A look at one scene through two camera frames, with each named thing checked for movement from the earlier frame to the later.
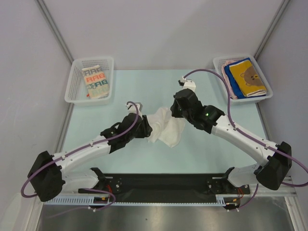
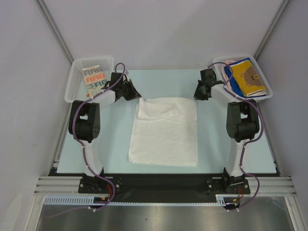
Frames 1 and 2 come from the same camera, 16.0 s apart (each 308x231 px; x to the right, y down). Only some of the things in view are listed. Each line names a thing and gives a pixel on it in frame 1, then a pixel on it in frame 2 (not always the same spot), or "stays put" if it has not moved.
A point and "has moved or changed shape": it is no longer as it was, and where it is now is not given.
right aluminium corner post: (270, 29) stays put
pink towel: (232, 94) stays put
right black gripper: (176, 106) → (203, 89)
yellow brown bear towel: (248, 79) stays put
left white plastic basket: (76, 92) stays put
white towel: (168, 129) has moved or changed shape
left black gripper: (146, 129) → (134, 94)
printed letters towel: (96, 82) stays put
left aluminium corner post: (45, 14) stays put
